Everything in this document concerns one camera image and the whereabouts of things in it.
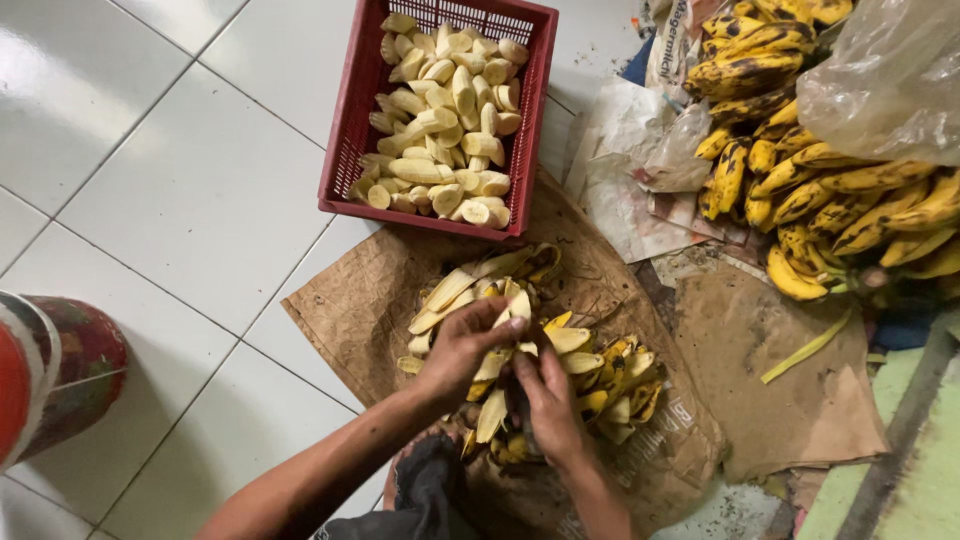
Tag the person's right fingers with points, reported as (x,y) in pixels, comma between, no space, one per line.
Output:
(531,375)

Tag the blue cloth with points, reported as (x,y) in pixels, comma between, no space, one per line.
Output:
(907,330)

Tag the printed white paper sack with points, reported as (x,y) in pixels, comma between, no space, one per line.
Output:
(671,45)

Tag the person's right hand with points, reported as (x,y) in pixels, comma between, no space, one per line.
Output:
(556,416)

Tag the small brown paper sheet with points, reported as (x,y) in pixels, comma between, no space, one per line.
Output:
(780,412)

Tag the green floor mat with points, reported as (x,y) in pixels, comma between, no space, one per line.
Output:
(926,465)

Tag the crumpled white paper sheet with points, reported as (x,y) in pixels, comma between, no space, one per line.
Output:
(622,202)

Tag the person's dark shorts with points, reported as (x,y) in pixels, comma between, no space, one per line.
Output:
(424,487)

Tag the person's left hand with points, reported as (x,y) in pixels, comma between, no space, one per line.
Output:
(457,356)

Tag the loose yellow peel strip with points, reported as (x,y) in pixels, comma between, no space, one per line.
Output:
(806,349)

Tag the pile of peeled banana pieces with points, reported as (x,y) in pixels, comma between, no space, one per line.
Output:
(442,120)

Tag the half-peeled banana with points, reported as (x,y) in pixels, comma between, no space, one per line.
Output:
(517,304)

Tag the small crumpled clear plastic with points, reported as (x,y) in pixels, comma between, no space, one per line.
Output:
(679,150)

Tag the red patterned round container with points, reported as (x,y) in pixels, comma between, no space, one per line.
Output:
(67,375)

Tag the large crumpled brown paper sheet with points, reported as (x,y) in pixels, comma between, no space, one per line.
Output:
(360,300)

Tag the heap of banana peels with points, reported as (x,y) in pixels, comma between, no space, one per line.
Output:
(607,375)

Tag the large clear plastic bag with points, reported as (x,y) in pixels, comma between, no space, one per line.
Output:
(885,82)

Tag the heap of ripe spotted bananas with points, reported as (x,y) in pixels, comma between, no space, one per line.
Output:
(817,187)

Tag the red plastic crate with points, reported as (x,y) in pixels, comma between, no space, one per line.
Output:
(349,150)

